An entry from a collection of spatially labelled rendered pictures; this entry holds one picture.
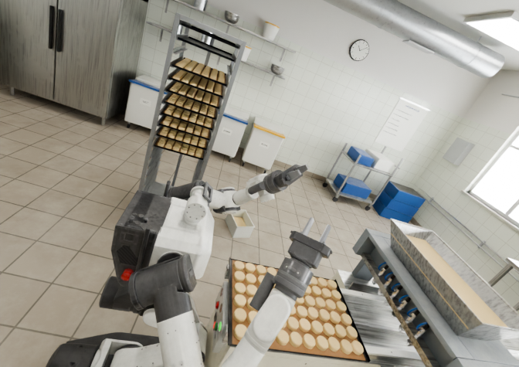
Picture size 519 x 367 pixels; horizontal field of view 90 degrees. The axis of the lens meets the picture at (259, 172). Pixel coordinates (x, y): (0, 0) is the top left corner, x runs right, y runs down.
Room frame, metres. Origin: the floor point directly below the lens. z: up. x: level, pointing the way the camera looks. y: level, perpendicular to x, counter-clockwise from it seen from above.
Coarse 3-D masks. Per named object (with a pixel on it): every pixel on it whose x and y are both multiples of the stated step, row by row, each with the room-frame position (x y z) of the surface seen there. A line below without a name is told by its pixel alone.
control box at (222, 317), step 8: (224, 288) 0.86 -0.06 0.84; (224, 296) 0.82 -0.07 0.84; (224, 304) 0.78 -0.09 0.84; (216, 312) 0.81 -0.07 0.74; (224, 312) 0.75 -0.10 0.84; (216, 320) 0.77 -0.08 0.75; (224, 320) 0.71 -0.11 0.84; (224, 328) 0.68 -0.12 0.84; (216, 336) 0.69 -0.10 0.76; (216, 344) 0.67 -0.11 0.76; (216, 352) 0.67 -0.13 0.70
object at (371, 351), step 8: (224, 336) 0.63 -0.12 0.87; (368, 352) 0.79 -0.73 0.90; (376, 352) 0.81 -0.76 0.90; (384, 352) 0.82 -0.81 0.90; (392, 352) 0.84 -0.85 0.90; (400, 352) 0.86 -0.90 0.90; (408, 352) 0.88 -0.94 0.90; (416, 352) 0.90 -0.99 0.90; (376, 360) 0.81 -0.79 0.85; (384, 360) 0.82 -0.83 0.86; (392, 360) 0.83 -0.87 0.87; (400, 360) 0.84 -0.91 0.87; (408, 360) 0.85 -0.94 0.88; (416, 360) 0.86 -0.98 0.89
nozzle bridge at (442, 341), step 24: (360, 240) 1.30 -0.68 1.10; (384, 240) 1.26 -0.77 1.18; (360, 264) 1.33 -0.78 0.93; (384, 264) 1.18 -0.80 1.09; (384, 288) 1.05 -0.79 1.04; (408, 288) 0.93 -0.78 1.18; (432, 312) 0.85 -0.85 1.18; (408, 336) 0.84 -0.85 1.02; (432, 336) 0.82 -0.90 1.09; (456, 336) 0.77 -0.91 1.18; (432, 360) 0.75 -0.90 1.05; (456, 360) 0.67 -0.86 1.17; (480, 360) 0.71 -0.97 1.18; (504, 360) 0.75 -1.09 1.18
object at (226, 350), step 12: (228, 348) 0.63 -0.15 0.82; (216, 360) 0.66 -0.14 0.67; (264, 360) 0.67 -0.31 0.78; (276, 360) 0.68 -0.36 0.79; (288, 360) 0.69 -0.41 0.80; (300, 360) 0.71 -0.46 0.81; (312, 360) 0.72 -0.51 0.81; (324, 360) 0.74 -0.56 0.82; (336, 360) 0.75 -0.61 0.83; (348, 360) 0.77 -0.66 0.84
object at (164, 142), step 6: (162, 138) 1.97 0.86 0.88; (156, 144) 1.86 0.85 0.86; (162, 144) 1.87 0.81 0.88; (168, 144) 1.91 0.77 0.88; (174, 144) 1.99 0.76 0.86; (180, 144) 2.01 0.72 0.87; (186, 144) 2.05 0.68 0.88; (174, 150) 1.89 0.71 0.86; (180, 150) 1.94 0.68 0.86; (186, 150) 1.95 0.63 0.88; (192, 150) 2.00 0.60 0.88; (198, 150) 2.05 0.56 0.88; (198, 156) 1.95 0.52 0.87
